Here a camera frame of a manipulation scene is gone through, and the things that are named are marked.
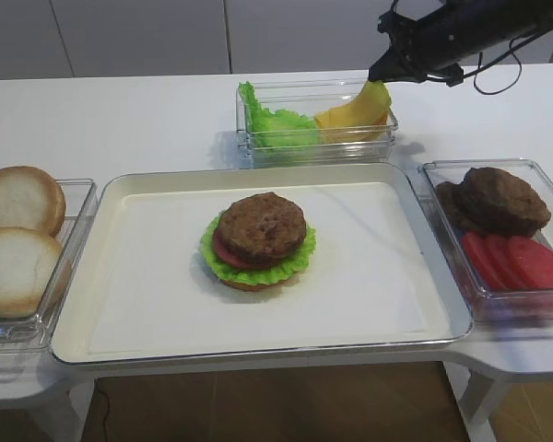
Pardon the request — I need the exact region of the bun half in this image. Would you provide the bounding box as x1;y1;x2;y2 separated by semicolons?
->
0;227;63;319
0;166;66;237

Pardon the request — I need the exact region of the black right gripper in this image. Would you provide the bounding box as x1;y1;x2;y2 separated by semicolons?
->
368;9;464;87

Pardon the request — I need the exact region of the clear lettuce cheese container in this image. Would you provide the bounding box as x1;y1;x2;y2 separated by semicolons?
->
236;79;398;169

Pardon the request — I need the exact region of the clear patty tomato container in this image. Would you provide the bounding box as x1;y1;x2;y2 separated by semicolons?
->
418;159;553;321

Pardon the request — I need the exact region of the back bun half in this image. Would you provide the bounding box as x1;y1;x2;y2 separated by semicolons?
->
0;166;66;237

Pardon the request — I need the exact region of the front bun half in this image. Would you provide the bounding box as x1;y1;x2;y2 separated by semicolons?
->
0;227;63;319

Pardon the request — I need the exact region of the silver cream baking tray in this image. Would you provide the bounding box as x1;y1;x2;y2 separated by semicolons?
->
51;163;473;370

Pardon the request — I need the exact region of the left tomato slice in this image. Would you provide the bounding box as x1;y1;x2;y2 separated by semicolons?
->
461;232;508;290

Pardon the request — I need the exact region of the lower brown patty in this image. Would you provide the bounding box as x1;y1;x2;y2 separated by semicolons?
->
450;184;541;237

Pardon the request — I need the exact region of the top brown patty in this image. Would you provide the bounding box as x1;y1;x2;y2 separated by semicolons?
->
455;167;551;238

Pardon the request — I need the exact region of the green lettuce in container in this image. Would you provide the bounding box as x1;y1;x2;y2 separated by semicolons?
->
238;82;321;148

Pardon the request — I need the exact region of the green lettuce leaf on burger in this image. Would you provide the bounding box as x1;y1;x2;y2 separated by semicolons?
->
199;213;317;285

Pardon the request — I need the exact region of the white parchment paper sheet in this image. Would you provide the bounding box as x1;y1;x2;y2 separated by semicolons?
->
88;183;453;358

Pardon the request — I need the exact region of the tomato slice on burger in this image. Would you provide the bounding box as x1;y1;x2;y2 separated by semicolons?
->
212;231;280;270

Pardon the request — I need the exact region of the brown patty on burger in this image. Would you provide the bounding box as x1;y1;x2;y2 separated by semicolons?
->
216;192;307;263

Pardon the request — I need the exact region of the left brown patty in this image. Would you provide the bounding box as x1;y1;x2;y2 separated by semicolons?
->
435;181;471;231

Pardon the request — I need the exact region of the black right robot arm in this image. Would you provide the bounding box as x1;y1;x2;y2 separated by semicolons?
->
368;1;553;87

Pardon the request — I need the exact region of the clear bun container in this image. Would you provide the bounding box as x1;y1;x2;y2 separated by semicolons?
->
0;180;98;354

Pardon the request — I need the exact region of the right tomato slice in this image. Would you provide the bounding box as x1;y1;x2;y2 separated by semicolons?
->
507;236;553;289

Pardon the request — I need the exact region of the yellow cheese slice stack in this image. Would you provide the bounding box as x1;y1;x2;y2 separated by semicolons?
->
314;110;389;144

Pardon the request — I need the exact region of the middle tomato slice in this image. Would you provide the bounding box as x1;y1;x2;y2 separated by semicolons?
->
485;235;527;290

